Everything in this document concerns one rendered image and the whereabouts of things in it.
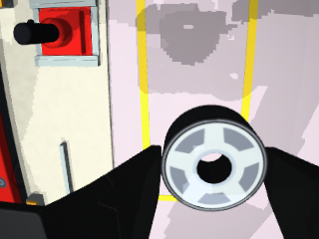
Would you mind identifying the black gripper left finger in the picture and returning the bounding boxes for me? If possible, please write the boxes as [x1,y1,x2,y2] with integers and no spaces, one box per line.
[0,144,160,239]

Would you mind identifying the yellow rectangular outline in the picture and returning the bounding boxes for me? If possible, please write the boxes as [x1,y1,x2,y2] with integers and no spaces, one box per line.
[136,0,258,202]

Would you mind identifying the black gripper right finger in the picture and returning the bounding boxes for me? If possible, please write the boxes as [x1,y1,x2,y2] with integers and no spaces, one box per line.
[264,146,319,239]

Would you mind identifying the black tyre with white rim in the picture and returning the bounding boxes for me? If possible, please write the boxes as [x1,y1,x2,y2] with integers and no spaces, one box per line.
[159,104,268,211]

